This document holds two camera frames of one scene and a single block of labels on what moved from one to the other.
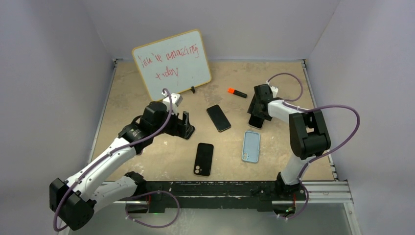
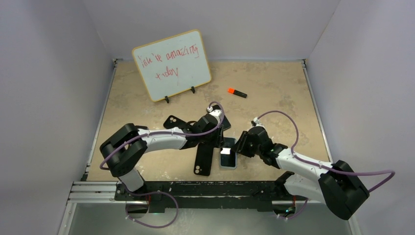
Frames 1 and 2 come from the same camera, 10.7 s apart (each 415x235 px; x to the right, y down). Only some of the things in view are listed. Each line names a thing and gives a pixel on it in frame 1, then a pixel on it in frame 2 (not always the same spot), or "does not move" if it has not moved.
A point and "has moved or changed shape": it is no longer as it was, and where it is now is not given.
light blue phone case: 251,146 has moved or changed shape
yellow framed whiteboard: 176,63 does not move
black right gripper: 253,110 to 240,146
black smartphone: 218,117 does not move
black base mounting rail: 162,195 does not move
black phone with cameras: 203,159 does not move
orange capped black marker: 238,93 does not move
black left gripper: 177,128 to 218,141
